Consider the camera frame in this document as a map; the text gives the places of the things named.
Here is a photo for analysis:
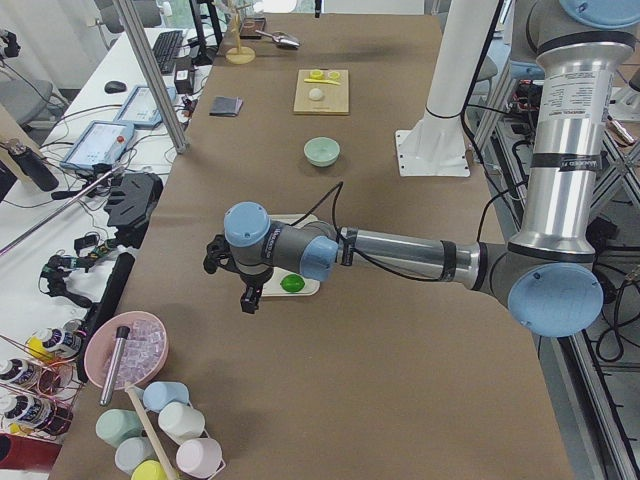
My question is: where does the wooden cutting board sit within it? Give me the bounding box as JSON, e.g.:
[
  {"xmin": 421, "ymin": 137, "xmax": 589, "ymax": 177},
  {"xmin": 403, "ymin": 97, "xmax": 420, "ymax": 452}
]
[{"xmin": 293, "ymin": 68, "xmax": 350, "ymax": 116}]

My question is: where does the cream rectangular tray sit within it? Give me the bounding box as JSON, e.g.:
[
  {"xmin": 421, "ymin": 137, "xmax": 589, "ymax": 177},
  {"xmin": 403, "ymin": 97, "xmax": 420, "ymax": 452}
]
[{"xmin": 262, "ymin": 214, "xmax": 320, "ymax": 297}]

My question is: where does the black water bottle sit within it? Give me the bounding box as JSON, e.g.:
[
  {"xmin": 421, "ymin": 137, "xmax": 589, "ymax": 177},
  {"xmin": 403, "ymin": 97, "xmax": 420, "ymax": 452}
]
[{"xmin": 6, "ymin": 139, "xmax": 59, "ymax": 192}]

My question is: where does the mint green bowl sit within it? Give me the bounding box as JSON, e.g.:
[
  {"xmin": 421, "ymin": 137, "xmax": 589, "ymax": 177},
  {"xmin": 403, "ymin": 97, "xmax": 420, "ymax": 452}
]
[{"xmin": 303, "ymin": 137, "xmax": 341, "ymax": 168}]

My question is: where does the black plastic bracket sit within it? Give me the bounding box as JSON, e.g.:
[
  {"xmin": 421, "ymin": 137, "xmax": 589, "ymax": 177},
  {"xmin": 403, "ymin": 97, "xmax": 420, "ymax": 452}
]
[{"xmin": 104, "ymin": 172, "xmax": 163, "ymax": 248}]

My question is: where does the black keyboard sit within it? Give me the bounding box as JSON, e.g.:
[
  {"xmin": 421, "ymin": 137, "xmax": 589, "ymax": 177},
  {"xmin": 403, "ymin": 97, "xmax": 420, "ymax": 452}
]
[{"xmin": 152, "ymin": 30, "xmax": 183, "ymax": 75}]

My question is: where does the yellow cup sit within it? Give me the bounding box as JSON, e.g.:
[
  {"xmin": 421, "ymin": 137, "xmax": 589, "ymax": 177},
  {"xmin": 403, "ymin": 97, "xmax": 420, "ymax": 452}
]
[{"xmin": 131, "ymin": 460, "xmax": 168, "ymax": 480}]

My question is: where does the grey cup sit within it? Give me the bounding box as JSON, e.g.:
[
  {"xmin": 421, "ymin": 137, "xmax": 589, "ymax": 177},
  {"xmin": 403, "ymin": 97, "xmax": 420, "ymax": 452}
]
[{"xmin": 114, "ymin": 437, "xmax": 156, "ymax": 475}]

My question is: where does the blue cup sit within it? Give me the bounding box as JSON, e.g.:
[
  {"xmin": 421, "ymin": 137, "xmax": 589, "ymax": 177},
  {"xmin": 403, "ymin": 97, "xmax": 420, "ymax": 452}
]
[{"xmin": 143, "ymin": 381, "xmax": 190, "ymax": 413}]

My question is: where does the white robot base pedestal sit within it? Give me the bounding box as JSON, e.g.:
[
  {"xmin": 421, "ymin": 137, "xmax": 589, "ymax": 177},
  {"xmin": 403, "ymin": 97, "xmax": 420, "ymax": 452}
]
[{"xmin": 396, "ymin": 0, "xmax": 501, "ymax": 177}]

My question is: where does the black computer mouse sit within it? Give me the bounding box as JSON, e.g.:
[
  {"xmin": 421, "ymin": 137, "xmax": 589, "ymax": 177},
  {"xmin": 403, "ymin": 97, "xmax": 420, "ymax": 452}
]
[{"xmin": 104, "ymin": 80, "xmax": 127, "ymax": 94}]

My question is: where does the pink cup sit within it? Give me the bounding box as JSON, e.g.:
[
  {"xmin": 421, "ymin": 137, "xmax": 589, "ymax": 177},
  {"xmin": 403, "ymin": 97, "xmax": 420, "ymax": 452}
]
[{"xmin": 176, "ymin": 438, "xmax": 225, "ymax": 479}]

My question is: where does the wooden stand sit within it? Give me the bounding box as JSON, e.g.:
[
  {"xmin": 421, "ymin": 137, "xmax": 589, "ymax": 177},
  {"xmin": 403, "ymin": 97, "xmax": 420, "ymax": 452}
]
[{"xmin": 225, "ymin": 1, "xmax": 255, "ymax": 65}]

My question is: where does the brown wooden box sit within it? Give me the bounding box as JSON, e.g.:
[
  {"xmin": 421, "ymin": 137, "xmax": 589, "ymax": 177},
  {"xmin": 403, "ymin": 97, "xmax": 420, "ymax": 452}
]
[{"xmin": 240, "ymin": 17, "xmax": 266, "ymax": 40}]

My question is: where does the black power adapter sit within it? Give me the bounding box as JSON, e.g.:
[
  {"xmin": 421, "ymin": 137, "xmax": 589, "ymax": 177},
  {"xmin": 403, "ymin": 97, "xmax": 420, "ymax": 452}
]
[{"xmin": 174, "ymin": 69, "xmax": 195, "ymax": 95}]

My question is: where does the mint green cup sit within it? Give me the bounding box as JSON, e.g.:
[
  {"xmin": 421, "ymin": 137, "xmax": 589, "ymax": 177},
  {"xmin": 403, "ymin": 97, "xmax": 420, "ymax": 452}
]
[{"xmin": 95, "ymin": 409, "xmax": 143, "ymax": 448}]

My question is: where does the white steamed bun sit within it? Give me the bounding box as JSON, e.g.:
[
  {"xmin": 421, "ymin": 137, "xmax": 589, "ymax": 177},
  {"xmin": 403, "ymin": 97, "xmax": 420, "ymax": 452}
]
[{"xmin": 308, "ymin": 88, "xmax": 325, "ymax": 101}]

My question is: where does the green lime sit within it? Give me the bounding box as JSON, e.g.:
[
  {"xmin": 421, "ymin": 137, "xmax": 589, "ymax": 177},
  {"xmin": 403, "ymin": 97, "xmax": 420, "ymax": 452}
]
[{"xmin": 280, "ymin": 273, "xmax": 305, "ymax": 293}]

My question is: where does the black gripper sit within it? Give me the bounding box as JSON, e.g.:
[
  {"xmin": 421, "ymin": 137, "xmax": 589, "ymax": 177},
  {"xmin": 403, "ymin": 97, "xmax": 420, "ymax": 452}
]
[{"xmin": 203, "ymin": 234, "xmax": 273, "ymax": 314}]

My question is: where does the blue teach pendant near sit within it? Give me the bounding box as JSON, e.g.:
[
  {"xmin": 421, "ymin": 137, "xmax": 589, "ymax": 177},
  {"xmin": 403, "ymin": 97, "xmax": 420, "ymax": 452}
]
[{"xmin": 60, "ymin": 121, "xmax": 135, "ymax": 171}]

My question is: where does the metal scoop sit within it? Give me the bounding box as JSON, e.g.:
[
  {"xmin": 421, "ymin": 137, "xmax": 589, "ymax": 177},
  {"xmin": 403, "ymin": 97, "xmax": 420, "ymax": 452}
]
[{"xmin": 257, "ymin": 30, "xmax": 301, "ymax": 49}]

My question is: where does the white cup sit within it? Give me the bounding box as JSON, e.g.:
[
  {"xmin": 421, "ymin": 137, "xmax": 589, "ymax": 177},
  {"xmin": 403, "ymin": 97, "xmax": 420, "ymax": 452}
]
[{"xmin": 158, "ymin": 402, "xmax": 205, "ymax": 445}]

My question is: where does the blue teach pendant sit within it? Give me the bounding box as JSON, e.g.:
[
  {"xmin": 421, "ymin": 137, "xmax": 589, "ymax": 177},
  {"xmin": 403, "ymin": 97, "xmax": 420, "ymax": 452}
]
[
  {"xmin": 113, "ymin": 85, "xmax": 162, "ymax": 129},
  {"xmin": 60, "ymin": 121, "xmax": 135, "ymax": 171}
]

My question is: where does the blue teach pendant far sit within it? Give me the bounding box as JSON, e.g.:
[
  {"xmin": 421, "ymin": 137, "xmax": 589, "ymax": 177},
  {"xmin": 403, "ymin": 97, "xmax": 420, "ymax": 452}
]
[{"xmin": 113, "ymin": 85, "xmax": 162, "ymax": 129}]

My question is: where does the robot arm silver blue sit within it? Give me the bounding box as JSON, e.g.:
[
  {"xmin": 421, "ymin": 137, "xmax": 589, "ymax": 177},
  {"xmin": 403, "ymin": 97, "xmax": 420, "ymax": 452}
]
[{"xmin": 203, "ymin": 1, "xmax": 639, "ymax": 337}]

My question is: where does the grey folded cloth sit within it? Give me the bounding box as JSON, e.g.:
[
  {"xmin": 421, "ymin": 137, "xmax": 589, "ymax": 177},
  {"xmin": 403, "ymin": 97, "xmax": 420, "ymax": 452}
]
[{"xmin": 209, "ymin": 96, "xmax": 244, "ymax": 117}]

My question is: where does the metal cylinder tool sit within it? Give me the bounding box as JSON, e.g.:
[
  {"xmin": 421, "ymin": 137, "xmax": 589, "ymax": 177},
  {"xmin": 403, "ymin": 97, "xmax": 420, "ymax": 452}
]
[{"xmin": 99, "ymin": 326, "xmax": 131, "ymax": 407}]

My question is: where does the aluminium frame post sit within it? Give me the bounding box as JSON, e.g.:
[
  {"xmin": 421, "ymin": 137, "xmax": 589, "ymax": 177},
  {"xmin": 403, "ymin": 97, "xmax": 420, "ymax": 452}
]
[{"xmin": 114, "ymin": 0, "xmax": 188, "ymax": 154}]

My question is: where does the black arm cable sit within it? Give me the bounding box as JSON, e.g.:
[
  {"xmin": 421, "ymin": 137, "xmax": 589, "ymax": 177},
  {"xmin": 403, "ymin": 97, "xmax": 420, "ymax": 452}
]
[{"xmin": 301, "ymin": 181, "xmax": 454, "ymax": 284}]

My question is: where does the yellow plastic knife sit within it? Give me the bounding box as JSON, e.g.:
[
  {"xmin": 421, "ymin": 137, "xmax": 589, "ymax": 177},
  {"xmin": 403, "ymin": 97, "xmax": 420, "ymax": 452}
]
[{"xmin": 303, "ymin": 77, "xmax": 341, "ymax": 86}]

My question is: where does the wooden cup rack pole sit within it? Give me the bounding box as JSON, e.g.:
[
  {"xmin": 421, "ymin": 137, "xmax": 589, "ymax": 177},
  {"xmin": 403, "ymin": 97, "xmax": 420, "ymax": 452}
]
[{"xmin": 124, "ymin": 383, "xmax": 179, "ymax": 480}]

